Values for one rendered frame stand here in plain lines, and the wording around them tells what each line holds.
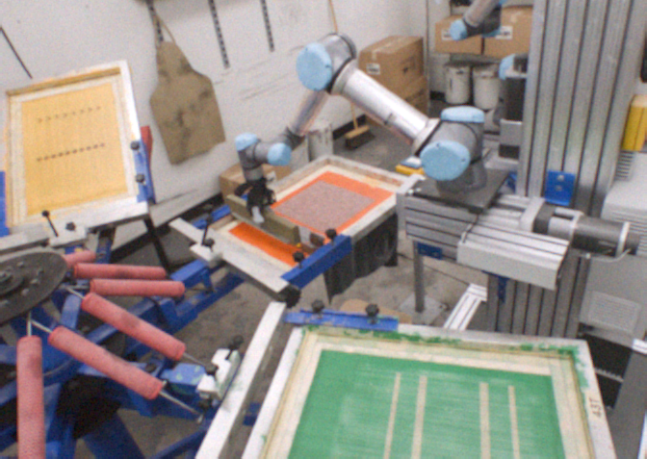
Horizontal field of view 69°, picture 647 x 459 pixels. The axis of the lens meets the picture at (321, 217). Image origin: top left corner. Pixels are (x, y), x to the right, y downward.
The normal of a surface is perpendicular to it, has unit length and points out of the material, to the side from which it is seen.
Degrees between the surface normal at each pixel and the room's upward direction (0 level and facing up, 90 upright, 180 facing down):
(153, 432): 0
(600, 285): 90
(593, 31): 90
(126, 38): 90
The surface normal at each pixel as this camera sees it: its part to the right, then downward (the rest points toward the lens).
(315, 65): -0.57, 0.45
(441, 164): -0.37, 0.61
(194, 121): 0.29, 0.49
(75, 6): 0.70, 0.30
